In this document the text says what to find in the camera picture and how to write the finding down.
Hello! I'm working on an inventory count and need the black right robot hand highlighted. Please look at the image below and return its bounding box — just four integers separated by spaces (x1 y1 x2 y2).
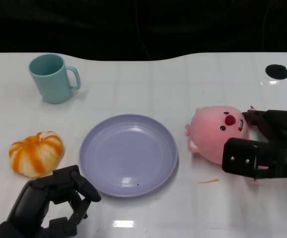
222 110 287 179

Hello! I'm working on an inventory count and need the large black table grommet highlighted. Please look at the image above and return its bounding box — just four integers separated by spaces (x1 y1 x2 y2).
265 64 287 80

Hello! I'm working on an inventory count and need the pink plush beaver doll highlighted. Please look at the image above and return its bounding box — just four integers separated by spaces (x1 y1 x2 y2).
184 105 269 183

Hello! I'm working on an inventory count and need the thin dark background cable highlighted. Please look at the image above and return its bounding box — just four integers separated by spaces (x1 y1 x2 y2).
135 0 152 61

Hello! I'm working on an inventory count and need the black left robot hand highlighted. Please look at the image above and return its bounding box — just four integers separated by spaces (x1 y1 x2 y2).
6 165 102 238

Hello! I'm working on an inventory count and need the teal plastic mug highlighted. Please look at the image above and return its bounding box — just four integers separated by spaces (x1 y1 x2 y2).
28 54 81 104

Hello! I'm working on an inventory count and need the lavender plastic plate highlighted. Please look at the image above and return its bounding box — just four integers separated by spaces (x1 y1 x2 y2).
78 114 179 198

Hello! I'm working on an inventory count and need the orange white striped pumpkin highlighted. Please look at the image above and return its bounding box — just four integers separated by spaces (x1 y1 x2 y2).
8 131 64 178

